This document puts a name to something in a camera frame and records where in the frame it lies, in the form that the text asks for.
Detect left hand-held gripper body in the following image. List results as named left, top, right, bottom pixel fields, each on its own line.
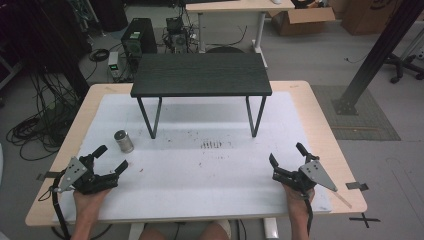
left=53, top=154, right=120, bottom=196

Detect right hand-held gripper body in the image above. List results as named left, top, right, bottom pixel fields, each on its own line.
left=272, top=159, right=339, bottom=195

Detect person's left hand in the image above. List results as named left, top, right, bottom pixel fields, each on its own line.
left=72, top=187, right=112, bottom=218

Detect person's right hand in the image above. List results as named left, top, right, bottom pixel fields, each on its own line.
left=282, top=184, right=316, bottom=218

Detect silver metal can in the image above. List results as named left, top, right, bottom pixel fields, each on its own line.
left=113, top=129, right=135, bottom=154

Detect light wooden table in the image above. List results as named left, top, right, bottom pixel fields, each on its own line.
left=24, top=80, right=368, bottom=228

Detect black tape strip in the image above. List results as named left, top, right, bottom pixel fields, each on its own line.
left=35, top=170, right=63, bottom=182
left=345, top=181, right=370, bottom=192

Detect grey floor mat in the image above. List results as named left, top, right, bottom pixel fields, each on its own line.
left=310, top=84, right=402, bottom=142

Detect white table mat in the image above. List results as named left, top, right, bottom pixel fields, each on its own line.
left=52, top=91, right=333, bottom=225

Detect black tape cross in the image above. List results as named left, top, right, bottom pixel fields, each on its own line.
left=348, top=212, right=382, bottom=230

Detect white power supply unit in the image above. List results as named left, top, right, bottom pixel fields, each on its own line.
left=107, top=50, right=122, bottom=80

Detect person's legs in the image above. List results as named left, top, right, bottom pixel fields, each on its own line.
left=137, top=219, right=232, bottom=240

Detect small black wooden shelf table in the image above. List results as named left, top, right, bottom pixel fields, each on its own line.
left=130, top=52, right=273, bottom=140

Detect black computer tower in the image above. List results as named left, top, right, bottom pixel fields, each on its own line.
left=120, top=17, right=158, bottom=74

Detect open cardboard box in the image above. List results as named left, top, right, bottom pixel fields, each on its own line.
left=270, top=6, right=337, bottom=37

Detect black office chair base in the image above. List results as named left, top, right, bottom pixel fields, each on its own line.
left=383, top=52, right=424, bottom=85

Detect open electronics box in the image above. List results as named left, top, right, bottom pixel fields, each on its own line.
left=162, top=16, right=190, bottom=54

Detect large closed cardboard box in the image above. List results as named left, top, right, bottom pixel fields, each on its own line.
left=339, top=0, right=403, bottom=37

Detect white background desk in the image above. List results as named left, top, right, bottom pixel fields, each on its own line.
left=185, top=0, right=296, bottom=69

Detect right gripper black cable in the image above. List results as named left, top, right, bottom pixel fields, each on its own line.
left=303, top=193, right=315, bottom=236

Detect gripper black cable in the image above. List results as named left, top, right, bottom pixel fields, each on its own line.
left=303, top=193, right=315, bottom=236
left=37, top=172, right=72, bottom=240

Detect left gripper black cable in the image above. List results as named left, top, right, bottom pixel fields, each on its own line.
left=37, top=172, right=72, bottom=240

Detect tangle of black cables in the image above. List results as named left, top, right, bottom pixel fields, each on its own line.
left=5, top=71, right=88, bottom=162

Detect coiled black cable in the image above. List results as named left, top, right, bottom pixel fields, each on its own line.
left=88, top=48, right=111, bottom=63

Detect black metal post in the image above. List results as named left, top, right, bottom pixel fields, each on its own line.
left=331, top=0, right=424, bottom=117

